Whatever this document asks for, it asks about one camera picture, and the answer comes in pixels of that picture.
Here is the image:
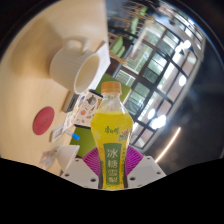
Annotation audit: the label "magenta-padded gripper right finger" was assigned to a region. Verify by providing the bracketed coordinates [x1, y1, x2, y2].
[124, 145, 167, 189]

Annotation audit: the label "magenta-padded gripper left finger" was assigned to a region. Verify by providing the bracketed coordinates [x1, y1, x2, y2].
[60, 147, 101, 190]

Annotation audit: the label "yellow drink bottle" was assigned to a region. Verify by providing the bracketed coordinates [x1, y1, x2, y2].
[90, 81, 134, 190]

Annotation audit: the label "white napkin packet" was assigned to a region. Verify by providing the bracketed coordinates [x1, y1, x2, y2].
[39, 149, 58, 168]

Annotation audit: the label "curved ceiling light strip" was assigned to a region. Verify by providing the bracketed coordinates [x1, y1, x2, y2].
[154, 126, 183, 163]

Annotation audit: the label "small white flat device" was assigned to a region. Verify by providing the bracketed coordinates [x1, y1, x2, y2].
[49, 124, 65, 144]

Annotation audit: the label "flat round red coaster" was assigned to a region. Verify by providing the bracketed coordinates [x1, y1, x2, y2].
[32, 106, 56, 136]

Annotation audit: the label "small dark box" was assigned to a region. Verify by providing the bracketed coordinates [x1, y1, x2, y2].
[61, 91, 80, 114]

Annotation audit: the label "white ribbed mug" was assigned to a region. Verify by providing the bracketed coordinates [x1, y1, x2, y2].
[49, 36, 102, 95]

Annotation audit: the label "white printed paper sheets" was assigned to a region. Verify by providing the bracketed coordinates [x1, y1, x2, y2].
[94, 41, 112, 78]

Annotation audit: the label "wooden chairs with green seats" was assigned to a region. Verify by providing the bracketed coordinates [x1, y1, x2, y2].
[108, 0, 158, 65]

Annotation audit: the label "black-framed window wall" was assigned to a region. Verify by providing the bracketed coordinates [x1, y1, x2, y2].
[114, 6, 206, 154]

